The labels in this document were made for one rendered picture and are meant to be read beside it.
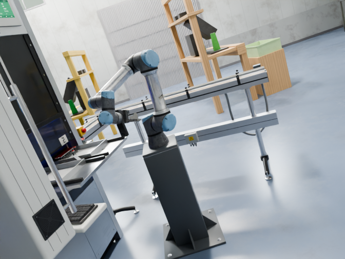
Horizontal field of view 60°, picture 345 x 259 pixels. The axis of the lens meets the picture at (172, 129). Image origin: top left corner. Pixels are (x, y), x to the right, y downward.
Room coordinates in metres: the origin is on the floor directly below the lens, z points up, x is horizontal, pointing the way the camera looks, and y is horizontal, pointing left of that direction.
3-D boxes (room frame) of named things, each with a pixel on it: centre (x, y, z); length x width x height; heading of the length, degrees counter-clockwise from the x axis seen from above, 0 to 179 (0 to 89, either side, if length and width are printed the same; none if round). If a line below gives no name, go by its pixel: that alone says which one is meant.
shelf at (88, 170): (1.95, 0.69, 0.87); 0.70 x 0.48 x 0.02; 161
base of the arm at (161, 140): (2.03, 0.13, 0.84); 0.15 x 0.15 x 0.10
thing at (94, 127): (2.72, 0.77, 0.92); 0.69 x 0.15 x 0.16; 161
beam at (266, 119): (2.83, -0.19, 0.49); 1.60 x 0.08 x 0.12; 71
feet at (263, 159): (2.63, -0.76, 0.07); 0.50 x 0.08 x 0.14; 161
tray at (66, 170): (1.81, 0.81, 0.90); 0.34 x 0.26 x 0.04; 71
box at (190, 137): (2.78, -0.15, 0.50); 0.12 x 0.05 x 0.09; 71
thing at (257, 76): (2.88, -0.05, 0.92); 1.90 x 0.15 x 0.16; 71
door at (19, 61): (2.09, 0.82, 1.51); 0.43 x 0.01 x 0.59; 161
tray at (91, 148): (2.13, 0.70, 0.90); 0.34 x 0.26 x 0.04; 71
